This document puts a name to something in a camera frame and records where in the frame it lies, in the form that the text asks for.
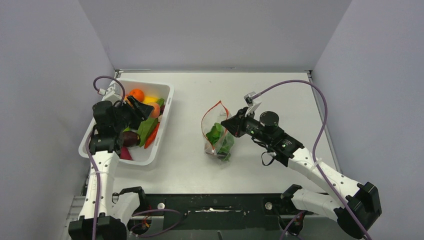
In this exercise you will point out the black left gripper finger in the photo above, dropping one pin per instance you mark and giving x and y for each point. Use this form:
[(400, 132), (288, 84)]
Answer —
[(134, 121), (141, 111)]

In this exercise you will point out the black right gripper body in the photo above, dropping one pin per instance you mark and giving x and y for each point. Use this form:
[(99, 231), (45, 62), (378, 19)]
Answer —
[(253, 128)]

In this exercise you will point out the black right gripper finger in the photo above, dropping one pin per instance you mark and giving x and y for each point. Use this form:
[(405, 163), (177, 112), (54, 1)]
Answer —
[(238, 131), (236, 120)]

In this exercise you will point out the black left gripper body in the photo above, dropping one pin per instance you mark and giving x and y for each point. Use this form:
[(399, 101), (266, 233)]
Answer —
[(123, 112)]

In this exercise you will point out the white green napa cabbage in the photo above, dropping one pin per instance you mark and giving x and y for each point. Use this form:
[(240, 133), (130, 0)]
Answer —
[(219, 142)]

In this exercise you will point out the clear red-zipper bag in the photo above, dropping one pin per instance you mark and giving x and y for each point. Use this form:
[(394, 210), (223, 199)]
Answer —
[(216, 113)]

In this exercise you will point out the peach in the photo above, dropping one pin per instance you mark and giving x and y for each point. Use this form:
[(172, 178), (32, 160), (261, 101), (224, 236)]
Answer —
[(156, 112)]

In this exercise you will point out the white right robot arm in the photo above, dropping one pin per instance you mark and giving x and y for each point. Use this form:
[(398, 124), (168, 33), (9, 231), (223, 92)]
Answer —
[(353, 205)]

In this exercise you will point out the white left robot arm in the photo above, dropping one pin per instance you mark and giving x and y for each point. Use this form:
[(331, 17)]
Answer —
[(98, 218)]

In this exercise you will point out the yellow lemon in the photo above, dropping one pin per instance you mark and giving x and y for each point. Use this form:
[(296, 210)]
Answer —
[(150, 99)]

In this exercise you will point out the green leafy vegetable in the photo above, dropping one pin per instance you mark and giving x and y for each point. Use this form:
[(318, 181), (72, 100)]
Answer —
[(147, 126)]

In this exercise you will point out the orange fruit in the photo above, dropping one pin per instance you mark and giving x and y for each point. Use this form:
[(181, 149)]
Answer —
[(138, 94)]

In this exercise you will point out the purple eggplant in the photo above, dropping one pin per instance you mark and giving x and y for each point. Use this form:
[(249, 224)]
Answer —
[(130, 139)]

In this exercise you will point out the red chili pepper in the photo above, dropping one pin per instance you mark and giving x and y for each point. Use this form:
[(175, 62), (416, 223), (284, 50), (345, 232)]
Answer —
[(150, 139)]

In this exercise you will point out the red purple onion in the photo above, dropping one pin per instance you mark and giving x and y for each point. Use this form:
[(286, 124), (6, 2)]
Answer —
[(125, 154)]

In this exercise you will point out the white plastic bin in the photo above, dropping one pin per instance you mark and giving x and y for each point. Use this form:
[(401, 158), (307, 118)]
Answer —
[(142, 157)]

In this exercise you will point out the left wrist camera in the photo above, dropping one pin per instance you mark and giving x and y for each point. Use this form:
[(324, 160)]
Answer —
[(113, 93)]

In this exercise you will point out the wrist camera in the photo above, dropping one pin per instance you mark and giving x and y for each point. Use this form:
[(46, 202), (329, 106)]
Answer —
[(113, 93), (253, 101)]

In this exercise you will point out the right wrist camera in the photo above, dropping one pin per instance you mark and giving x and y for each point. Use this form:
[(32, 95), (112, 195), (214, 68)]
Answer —
[(253, 101)]

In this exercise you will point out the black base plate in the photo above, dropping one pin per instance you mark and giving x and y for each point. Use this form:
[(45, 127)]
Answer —
[(265, 211)]

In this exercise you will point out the aluminium frame rail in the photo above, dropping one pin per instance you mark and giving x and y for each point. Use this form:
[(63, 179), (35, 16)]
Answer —
[(302, 200)]

